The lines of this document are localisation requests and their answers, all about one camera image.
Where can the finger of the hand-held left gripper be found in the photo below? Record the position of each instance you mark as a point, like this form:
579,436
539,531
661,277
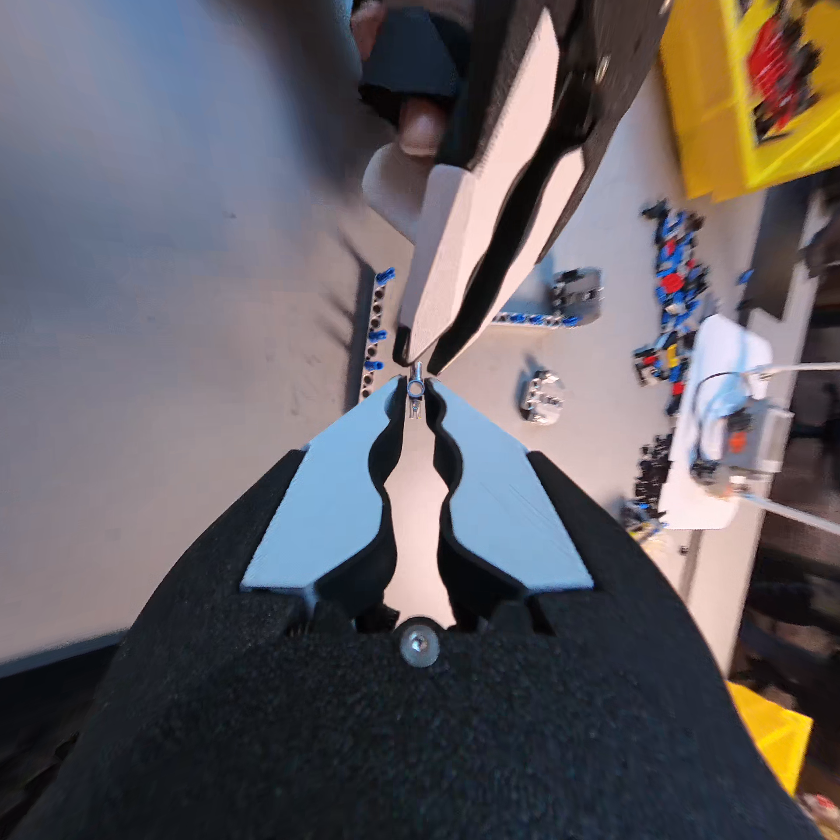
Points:
472,216
538,223

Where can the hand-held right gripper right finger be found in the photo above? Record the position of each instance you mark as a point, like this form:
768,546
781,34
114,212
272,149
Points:
505,518

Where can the grey holed beam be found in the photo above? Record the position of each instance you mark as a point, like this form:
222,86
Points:
375,315

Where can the grey desk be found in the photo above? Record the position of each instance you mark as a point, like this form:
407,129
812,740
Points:
164,328

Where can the silver curved toy panel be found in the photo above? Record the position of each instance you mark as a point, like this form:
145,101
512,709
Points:
542,397

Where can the long grey beam panel assembly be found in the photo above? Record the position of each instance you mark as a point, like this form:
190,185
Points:
577,295

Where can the pile of colourful toy pieces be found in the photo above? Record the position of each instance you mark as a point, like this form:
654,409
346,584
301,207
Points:
676,282

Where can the small grey connector pin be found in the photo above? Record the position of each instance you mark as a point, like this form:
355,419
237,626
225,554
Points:
415,388

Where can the yellow plastic bin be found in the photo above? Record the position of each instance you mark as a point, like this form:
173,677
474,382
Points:
768,728

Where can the person's left hand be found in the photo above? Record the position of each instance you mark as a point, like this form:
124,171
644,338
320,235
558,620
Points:
421,134

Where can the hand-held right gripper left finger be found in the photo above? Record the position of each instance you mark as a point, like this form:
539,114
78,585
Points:
321,512

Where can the yellow printed toy box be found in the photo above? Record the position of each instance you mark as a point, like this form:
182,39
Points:
709,98

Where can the white base with battery box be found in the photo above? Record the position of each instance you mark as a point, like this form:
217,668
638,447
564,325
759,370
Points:
722,341

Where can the pile of black toy pieces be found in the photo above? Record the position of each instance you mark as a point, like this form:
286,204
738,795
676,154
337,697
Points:
653,472

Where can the grey motor block, orange part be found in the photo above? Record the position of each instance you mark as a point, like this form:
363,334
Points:
754,433

